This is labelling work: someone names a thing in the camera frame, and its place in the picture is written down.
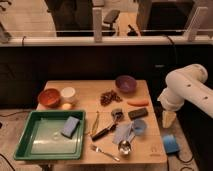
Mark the bunch of dark grapes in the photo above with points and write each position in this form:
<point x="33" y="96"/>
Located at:
<point x="107" y="97"/>

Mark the blue plastic cup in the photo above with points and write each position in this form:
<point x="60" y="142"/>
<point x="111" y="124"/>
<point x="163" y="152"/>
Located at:
<point x="139" y="127"/>

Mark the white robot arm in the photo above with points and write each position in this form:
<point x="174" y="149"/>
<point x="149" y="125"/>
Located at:
<point x="185" y="84"/>

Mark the small yellow egg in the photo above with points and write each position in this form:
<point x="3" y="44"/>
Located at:
<point x="66" y="106"/>

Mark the metal measuring spoon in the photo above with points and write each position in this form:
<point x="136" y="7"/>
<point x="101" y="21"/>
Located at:
<point x="124" y="146"/>

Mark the silver fork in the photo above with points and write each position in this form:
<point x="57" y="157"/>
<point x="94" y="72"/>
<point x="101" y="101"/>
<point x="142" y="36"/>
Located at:
<point x="97" y="149"/>

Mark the purple bowl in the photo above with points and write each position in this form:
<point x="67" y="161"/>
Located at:
<point x="126" y="83"/>

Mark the yellow green tongs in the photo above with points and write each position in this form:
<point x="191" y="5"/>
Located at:
<point x="95" y="124"/>

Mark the orange bowl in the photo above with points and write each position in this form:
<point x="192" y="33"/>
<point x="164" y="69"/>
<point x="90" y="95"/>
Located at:
<point x="49" y="97"/>

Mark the office chair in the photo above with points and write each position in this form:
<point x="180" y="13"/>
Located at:
<point x="110" y="19"/>

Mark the blue grey cloth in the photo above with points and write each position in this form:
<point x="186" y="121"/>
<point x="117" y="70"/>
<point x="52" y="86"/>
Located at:
<point x="123" y="132"/>

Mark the white paper cup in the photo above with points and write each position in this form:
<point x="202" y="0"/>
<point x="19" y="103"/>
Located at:
<point x="68" y="94"/>

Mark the green plastic tray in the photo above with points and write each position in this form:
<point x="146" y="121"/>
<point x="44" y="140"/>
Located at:
<point x="42" y="137"/>

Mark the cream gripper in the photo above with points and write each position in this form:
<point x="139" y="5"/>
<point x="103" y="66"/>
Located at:
<point x="168" y="117"/>

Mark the blue sponge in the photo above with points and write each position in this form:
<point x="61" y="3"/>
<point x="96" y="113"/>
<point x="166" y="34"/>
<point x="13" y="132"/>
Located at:
<point x="70" y="126"/>

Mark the orange carrot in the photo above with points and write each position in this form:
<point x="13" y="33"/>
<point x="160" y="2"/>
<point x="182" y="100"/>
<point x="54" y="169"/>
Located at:
<point x="138" y="103"/>

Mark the blue box on floor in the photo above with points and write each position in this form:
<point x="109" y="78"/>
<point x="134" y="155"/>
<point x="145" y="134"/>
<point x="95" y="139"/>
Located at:
<point x="170" y="144"/>

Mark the dark rectangular block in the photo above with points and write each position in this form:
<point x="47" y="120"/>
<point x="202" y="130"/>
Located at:
<point x="134" y="114"/>

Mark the white rail barrier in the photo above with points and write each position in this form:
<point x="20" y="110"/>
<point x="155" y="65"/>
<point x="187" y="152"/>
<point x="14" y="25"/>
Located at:
<point x="14" y="38"/>

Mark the wooden table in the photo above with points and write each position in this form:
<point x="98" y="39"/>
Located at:
<point x="146" y="149"/>

